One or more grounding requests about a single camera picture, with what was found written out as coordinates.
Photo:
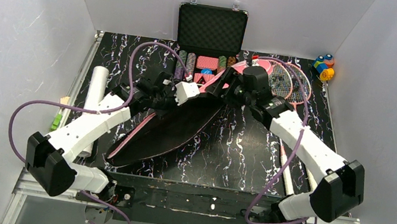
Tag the beige wooden block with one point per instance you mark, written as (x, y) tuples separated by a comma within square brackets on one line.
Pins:
[(63, 101)]

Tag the pink racket bag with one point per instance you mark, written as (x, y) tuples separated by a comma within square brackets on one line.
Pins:
[(164, 131)]

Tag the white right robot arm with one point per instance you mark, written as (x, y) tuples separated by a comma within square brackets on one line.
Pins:
[(340, 184)]

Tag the white shuttlecock tube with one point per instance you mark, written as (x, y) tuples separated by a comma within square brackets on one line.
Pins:
[(97, 86)]

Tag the colourful toy blocks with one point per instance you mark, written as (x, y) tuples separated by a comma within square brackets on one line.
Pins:
[(323, 64)]

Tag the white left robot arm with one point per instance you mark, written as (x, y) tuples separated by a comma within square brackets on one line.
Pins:
[(50, 158)]

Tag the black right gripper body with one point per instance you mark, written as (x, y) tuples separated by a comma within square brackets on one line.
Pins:
[(225, 82)]

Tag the green clip on rail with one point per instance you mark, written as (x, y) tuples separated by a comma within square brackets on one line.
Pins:
[(56, 122)]

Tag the pink badminton racket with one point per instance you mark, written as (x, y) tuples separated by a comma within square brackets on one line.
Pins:
[(280, 80), (301, 92)]

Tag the black poker chip case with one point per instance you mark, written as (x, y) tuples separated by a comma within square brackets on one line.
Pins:
[(206, 33)]

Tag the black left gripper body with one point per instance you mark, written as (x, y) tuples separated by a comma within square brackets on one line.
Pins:
[(163, 92)]

